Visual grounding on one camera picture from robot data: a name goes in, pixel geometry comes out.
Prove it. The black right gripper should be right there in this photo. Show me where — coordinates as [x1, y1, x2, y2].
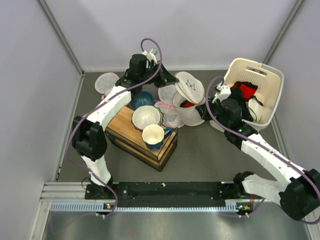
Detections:
[196, 96, 230, 130]

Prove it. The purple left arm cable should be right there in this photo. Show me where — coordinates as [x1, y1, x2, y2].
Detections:
[63, 37, 165, 217]

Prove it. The wooden tiered stand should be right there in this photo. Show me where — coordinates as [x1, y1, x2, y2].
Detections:
[105, 106, 178, 172]

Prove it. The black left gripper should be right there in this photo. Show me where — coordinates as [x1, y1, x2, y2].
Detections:
[138, 59, 178, 88]

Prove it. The grey slotted cable duct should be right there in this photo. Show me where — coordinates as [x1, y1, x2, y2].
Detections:
[50, 201, 253, 213]

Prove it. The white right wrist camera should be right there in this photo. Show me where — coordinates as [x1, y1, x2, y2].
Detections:
[212, 84, 231, 103]

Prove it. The red bra in bag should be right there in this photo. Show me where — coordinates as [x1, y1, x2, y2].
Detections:
[180, 100, 196, 108]

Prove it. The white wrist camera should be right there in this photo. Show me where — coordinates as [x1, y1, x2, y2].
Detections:
[212, 84, 231, 103]
[142, 48, 159, 63]

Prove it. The blue bowl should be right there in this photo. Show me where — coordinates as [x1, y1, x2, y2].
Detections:
[129, 91, 154, 110]

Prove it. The white scalloped bowl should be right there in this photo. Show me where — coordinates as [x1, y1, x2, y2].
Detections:
[131, 105, 163, 131]

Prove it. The red clothing in basket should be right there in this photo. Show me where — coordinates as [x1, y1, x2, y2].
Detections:
[230, 81, 258, 102]

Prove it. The pink-trimmed mesh laundry bag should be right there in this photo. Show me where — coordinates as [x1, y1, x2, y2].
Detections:
[154, 85, 185, 129]

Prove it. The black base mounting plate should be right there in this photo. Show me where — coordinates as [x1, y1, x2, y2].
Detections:
[84, 181, 253, 208]

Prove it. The white mesh laundry bag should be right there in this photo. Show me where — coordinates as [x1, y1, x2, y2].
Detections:
[172, 71, 205, 127]

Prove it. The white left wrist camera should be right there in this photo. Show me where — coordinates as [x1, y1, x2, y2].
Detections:
[142, 48, 159, 63]

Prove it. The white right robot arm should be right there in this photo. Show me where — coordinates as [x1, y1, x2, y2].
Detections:
[196, 98, 320, 221]

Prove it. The black clothing in basket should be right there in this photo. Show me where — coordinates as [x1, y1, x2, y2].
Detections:
[229, 81, 264, 122]

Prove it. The blue and white cup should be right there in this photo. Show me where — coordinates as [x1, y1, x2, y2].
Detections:
[142, 124, 173, 151]

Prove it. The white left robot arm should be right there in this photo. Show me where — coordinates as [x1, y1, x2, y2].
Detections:
[68, 52, 179, 199]

